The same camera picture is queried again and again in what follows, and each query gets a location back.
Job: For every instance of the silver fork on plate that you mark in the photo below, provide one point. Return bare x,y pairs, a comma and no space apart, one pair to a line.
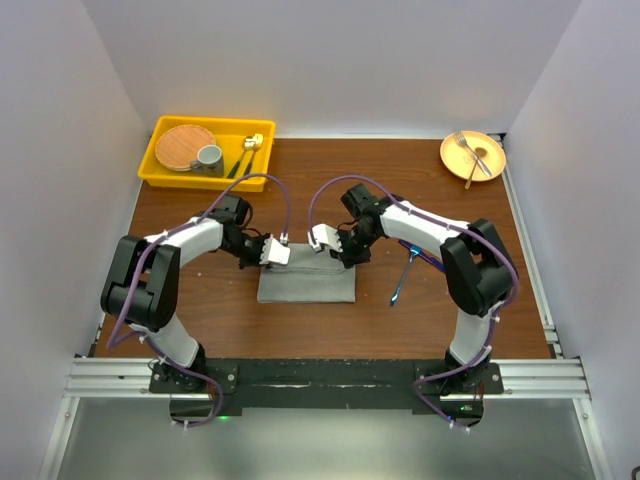
462,142

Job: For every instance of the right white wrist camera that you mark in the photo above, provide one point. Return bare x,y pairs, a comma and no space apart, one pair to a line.
323,236

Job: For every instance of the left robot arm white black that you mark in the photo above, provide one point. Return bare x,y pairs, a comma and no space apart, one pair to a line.
142,284

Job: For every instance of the blue metallic knife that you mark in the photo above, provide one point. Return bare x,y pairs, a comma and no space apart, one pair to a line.
425,255

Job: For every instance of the gold spoon black handle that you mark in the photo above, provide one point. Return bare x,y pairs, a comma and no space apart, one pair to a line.
247,146

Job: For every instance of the round wooden plate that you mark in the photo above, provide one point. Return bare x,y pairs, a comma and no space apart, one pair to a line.
178,147

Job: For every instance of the tan round plate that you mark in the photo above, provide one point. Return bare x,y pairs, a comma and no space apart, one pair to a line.
459,162

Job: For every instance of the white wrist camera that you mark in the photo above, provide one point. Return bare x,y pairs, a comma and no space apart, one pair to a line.
323,236
273,252

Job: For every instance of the silver knife on plate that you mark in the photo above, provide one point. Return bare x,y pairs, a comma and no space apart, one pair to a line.
479,153

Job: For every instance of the blue metallic fork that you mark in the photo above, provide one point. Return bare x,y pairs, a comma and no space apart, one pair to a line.
395,296

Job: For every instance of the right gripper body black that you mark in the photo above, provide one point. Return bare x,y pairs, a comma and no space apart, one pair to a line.
355,244

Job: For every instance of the grey cloth napkin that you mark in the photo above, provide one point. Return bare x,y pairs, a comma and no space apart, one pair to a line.
307,278

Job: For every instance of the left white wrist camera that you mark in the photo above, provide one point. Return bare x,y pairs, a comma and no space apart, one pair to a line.
273,252

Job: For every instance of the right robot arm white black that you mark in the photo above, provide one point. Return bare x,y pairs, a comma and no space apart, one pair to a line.
480,276

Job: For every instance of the grey ceramic mug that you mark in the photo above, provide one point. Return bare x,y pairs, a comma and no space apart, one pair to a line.
209,160

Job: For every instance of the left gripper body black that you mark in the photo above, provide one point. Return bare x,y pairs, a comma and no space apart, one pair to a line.
251,250

